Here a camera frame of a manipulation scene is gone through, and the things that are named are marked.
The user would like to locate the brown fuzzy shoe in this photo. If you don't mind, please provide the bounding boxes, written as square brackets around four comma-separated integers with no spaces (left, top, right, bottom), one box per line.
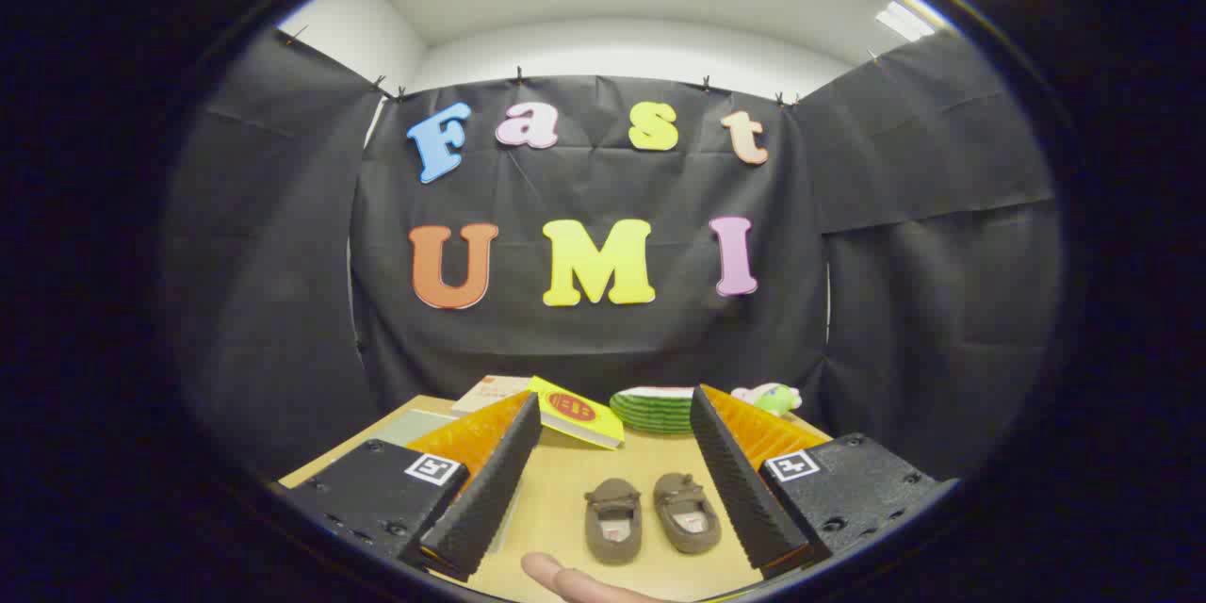
[652,473,723,555]
[583,478,644,566]

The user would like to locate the yellow book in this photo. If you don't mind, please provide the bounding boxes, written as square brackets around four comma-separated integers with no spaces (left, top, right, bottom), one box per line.
[528,375,626,450]

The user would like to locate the pink and green plush toy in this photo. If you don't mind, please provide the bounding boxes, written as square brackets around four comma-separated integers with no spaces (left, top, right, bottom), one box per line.
[730,383,804,417]

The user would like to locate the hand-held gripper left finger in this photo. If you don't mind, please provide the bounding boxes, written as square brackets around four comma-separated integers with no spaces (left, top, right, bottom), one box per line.
[283,391,545,583]

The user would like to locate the beige book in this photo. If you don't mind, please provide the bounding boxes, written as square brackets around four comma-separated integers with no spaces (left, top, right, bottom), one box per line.
[450,375,536,414]

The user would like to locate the pale green storage box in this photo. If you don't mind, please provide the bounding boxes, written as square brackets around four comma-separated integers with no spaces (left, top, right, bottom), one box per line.
[372,408,521,555]

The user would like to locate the watermelon slice plush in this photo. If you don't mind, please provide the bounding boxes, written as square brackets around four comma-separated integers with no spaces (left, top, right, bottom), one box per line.
[609,385,698,436]

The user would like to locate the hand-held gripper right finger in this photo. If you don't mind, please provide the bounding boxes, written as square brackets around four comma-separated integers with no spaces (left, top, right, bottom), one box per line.
[690,383,960,582]

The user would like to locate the small ceiling light panel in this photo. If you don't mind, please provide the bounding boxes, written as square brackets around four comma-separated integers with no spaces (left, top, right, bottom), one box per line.
[874,0,937,42]

